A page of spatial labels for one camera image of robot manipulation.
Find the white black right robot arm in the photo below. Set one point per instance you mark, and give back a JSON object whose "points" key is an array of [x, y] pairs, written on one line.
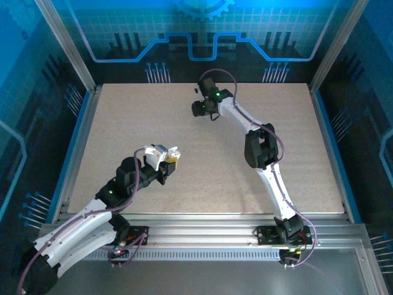
{"points": [[276, 190]]}

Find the small controller board with LEDs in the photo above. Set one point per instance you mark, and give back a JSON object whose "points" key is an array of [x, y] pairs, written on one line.
{"points": [[290, 255], [118, 252]]}

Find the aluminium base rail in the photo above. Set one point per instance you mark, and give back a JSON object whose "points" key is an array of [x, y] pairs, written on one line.
{"points": [[199, 230]]}

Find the grey metal sheet panel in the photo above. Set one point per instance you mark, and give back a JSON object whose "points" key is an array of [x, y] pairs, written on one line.
{"points": [[199, 279]]}

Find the aluminium frame post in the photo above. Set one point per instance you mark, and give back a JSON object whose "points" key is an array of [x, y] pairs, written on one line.
{"points": [[337, 43], [66, 46]]}

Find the aluminium side rail blue strip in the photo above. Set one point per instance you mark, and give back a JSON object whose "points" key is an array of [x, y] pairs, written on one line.
{"points": [[83, 138], [322, 123]]}

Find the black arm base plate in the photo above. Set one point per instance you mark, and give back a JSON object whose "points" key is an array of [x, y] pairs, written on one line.
{"points": [[265, 235], [138, 235]]}

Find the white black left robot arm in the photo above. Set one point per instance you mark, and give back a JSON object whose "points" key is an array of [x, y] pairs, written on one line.
{"points": [[76, 224]]}

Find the white earbud charging case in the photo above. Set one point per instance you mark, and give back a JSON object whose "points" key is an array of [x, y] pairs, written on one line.
{"points": [[174, 151]]}

